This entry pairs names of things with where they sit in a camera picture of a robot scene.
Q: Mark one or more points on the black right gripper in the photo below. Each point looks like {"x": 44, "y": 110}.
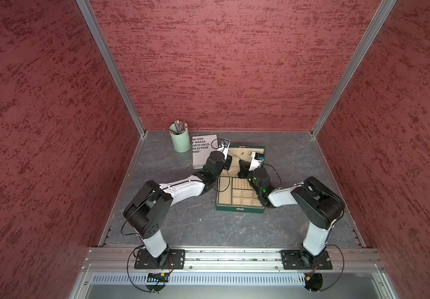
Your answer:
{"x": 244, "y": 169}

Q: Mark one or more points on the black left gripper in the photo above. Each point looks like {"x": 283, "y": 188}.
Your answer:
{"x": 228, "y": 161}

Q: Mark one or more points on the green jewelry box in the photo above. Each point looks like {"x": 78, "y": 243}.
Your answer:
{"x": 235, "y": 194}

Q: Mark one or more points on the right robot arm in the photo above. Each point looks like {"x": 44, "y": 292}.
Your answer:
{"x": 322, "y": 206}

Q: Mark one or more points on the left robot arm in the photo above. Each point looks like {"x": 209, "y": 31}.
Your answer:
{"x": 147, "y": 211}

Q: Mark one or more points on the white book with black text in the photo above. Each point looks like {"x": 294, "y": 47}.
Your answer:
{"x": 202, "y": 146}

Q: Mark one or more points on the mint green pencil cup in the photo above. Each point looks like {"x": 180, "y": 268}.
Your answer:
{"x": 180, "y": 139}

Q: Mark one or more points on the coloured pencils bunch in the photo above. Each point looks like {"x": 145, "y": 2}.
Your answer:
{"x": 179, "y": 127}

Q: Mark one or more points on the perforated vent strip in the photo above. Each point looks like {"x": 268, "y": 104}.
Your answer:
{"x": 218, "y": 279}

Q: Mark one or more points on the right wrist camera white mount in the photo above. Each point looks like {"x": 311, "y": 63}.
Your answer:
{"x": 257, "y": 161}

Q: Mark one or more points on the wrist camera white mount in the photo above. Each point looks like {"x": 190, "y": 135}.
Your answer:
{"x": 257, "y": 161}
{"x": 223, "y": 146}

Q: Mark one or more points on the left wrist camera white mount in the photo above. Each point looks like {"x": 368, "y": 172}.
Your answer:
{"x": 223, "y": 146}

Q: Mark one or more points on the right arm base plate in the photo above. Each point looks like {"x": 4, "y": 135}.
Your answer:
{"x": 303, "y": 260}

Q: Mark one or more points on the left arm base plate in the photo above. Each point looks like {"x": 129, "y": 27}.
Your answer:
{"x": 170, "y": 259}

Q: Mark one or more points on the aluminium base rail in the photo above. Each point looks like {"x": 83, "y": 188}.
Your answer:
{"x": 239, "y": 259}

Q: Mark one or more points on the aluminium corner post left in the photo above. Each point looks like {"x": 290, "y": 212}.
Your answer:
{"x": 97, "y": 34}

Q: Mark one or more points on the aluminium corner post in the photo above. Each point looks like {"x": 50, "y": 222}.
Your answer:
{"x": 97, "y": 34}
{"x": 375, "y": 25}

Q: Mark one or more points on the aluminium corner post right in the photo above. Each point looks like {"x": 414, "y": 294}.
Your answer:
{"x": 375, "y": 25}

